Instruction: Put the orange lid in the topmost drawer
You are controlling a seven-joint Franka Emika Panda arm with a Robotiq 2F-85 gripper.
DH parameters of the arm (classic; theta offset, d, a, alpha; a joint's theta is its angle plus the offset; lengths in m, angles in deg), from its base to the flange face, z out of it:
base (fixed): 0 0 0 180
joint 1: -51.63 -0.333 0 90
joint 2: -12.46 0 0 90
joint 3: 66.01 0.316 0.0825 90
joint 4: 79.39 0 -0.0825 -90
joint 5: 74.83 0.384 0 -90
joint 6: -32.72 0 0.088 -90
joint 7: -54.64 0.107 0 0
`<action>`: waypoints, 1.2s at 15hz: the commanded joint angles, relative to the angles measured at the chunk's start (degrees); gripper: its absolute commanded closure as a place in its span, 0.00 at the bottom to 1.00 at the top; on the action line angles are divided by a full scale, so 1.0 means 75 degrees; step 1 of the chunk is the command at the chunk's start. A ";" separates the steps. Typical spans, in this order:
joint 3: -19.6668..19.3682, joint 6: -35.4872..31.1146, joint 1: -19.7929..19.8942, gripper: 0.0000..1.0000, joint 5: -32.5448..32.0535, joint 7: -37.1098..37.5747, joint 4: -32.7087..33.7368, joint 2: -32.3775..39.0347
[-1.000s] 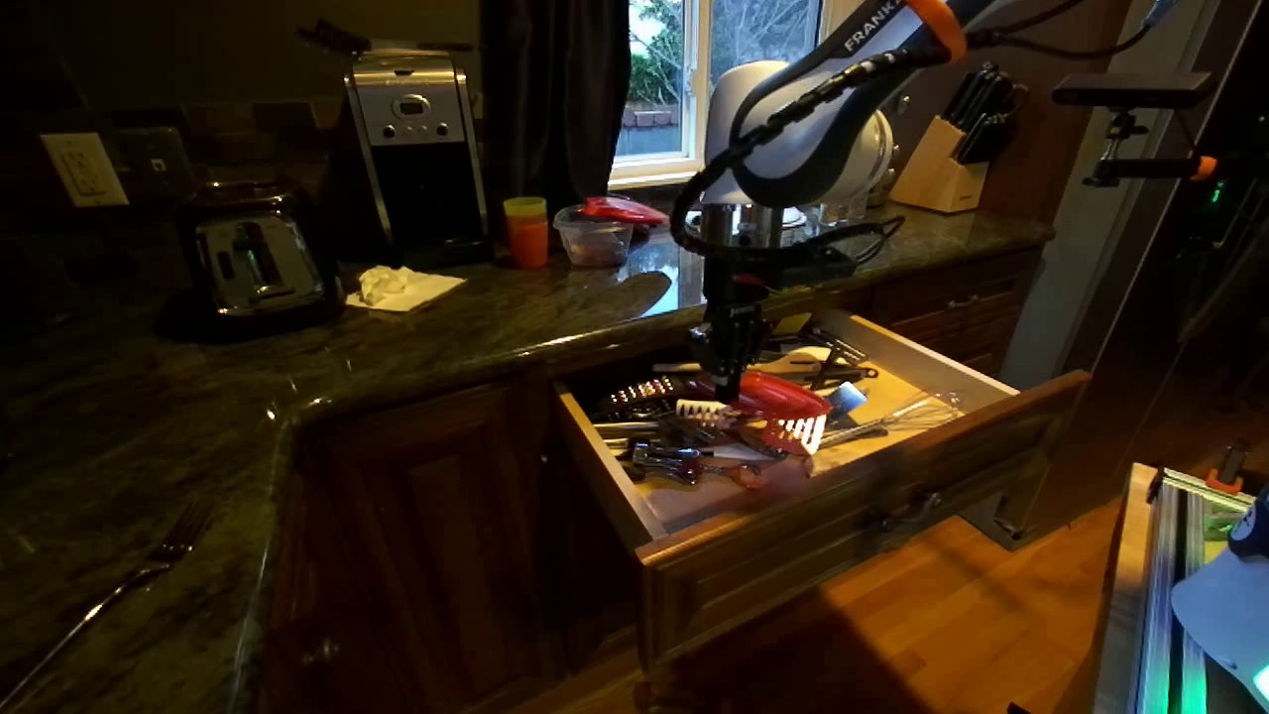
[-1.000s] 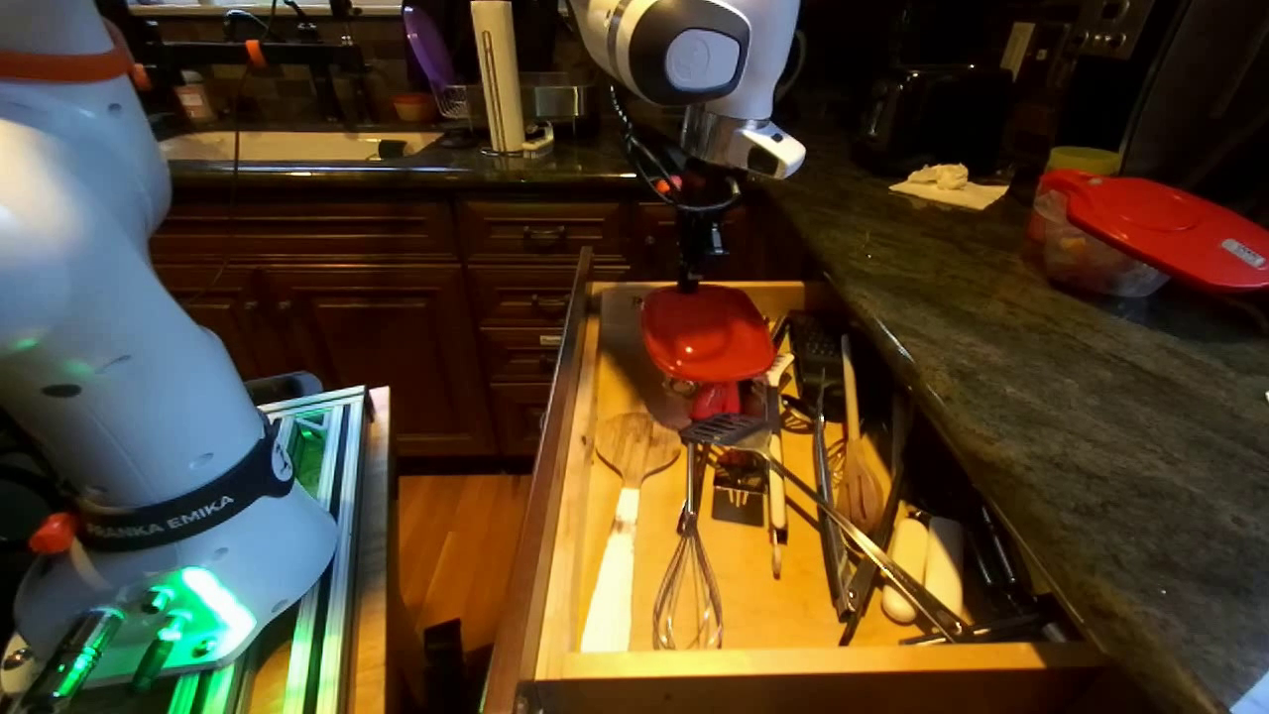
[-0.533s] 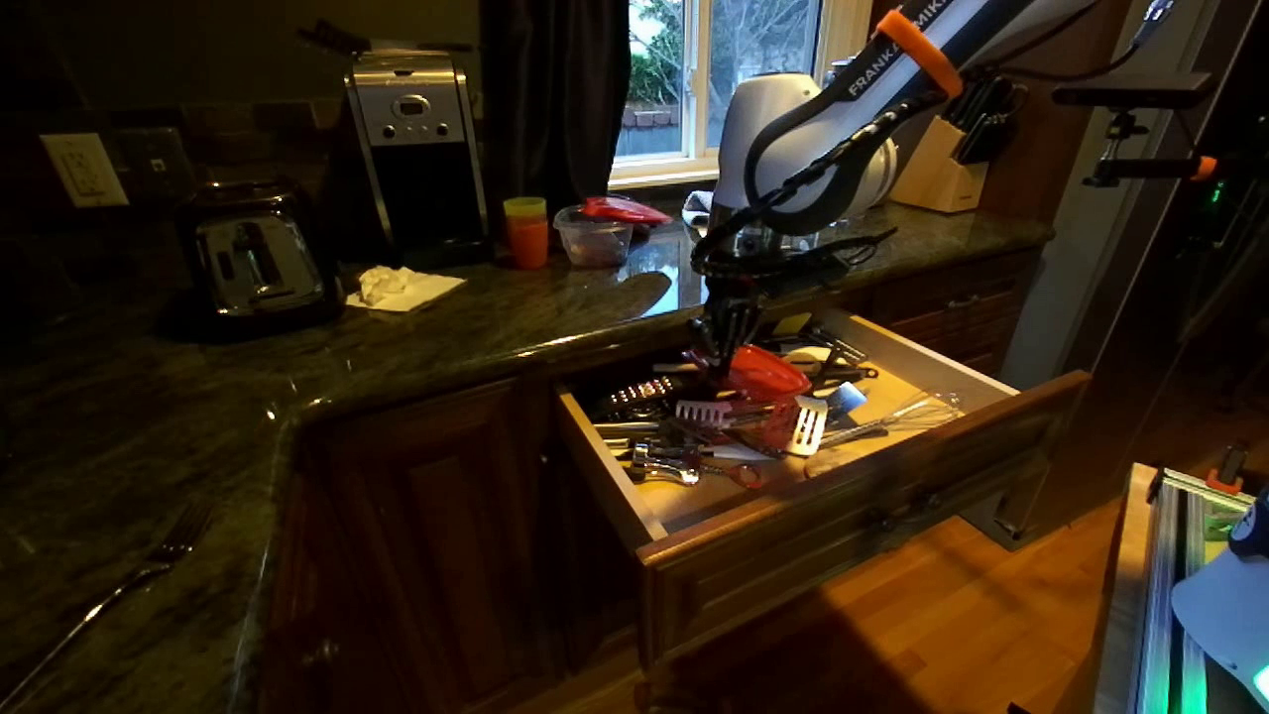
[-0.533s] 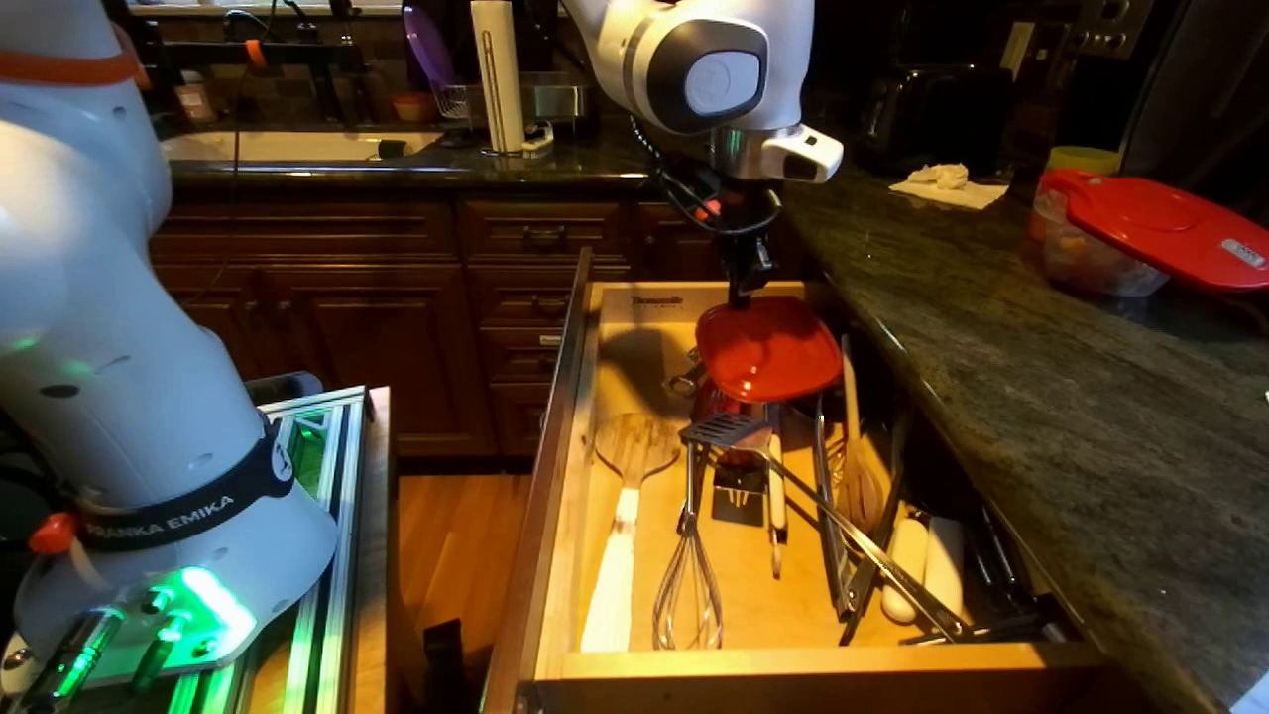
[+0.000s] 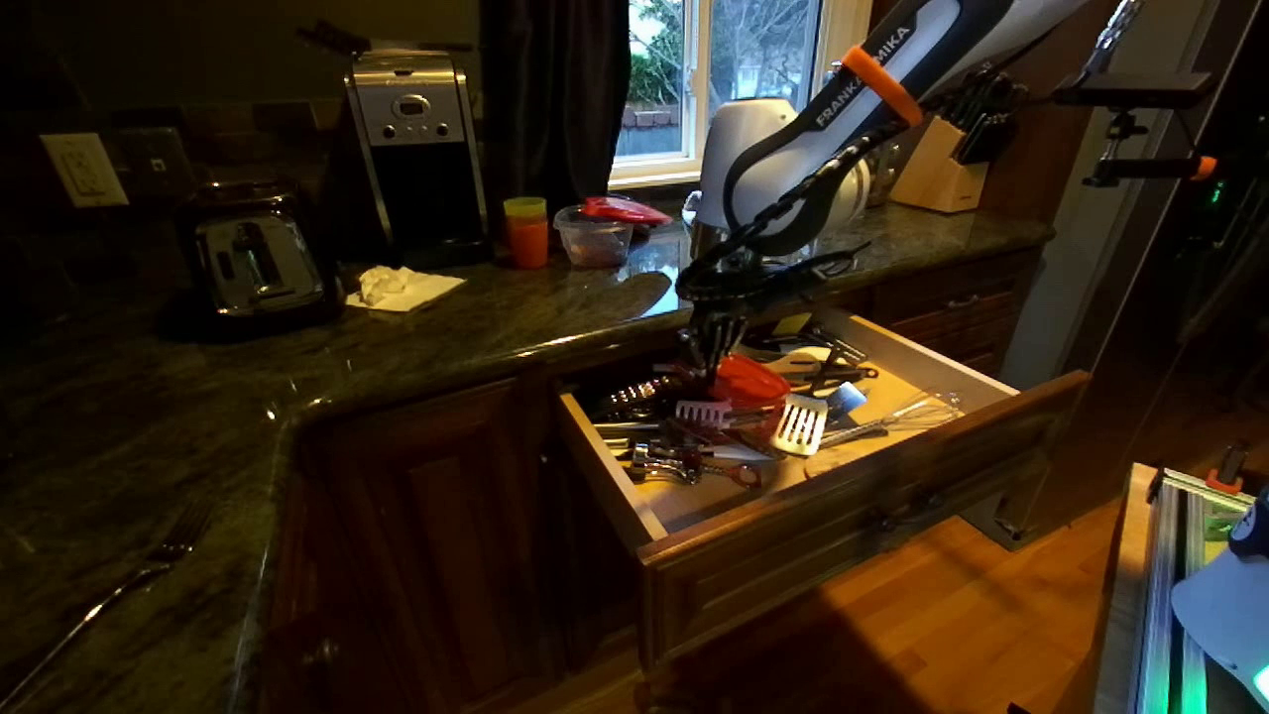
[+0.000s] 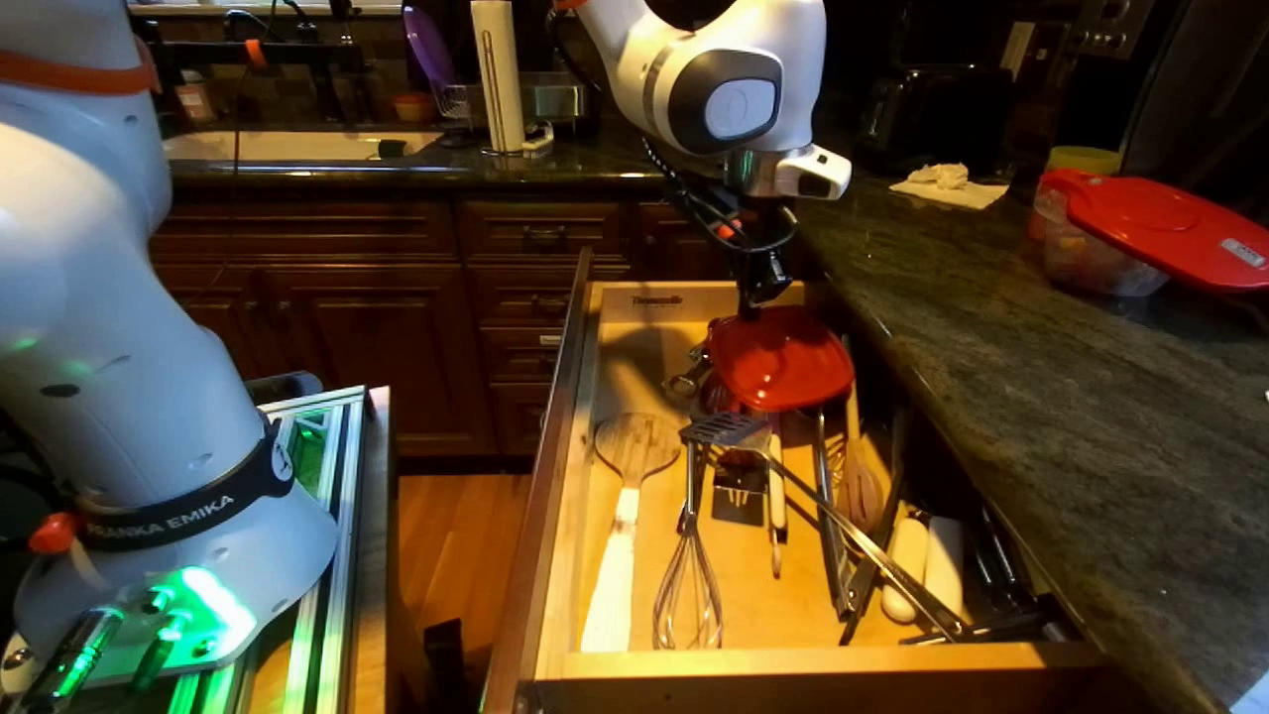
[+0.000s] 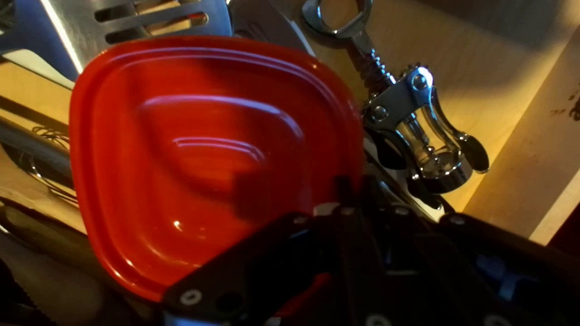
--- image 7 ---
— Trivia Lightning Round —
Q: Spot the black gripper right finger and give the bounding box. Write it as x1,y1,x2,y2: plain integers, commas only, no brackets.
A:
365,201,580,326

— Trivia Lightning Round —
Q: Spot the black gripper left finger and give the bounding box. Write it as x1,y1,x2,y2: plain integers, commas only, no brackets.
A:
162,178,368,326

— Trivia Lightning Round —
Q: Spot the orange plastic lid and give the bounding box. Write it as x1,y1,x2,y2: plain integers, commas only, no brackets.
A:
69,35,366,305

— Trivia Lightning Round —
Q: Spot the open wooden drawer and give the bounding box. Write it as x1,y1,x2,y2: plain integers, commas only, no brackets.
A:
0,0,580,247

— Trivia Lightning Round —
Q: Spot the silver wing corkscrew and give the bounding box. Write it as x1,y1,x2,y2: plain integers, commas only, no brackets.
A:
299,0,493,196

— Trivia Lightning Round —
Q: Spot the slotted metal spatula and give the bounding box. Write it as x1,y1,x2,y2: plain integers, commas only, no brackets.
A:
38,0,236,76

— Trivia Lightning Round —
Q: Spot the metal wire whisk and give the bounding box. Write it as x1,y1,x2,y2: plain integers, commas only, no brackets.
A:
0,116,84,210

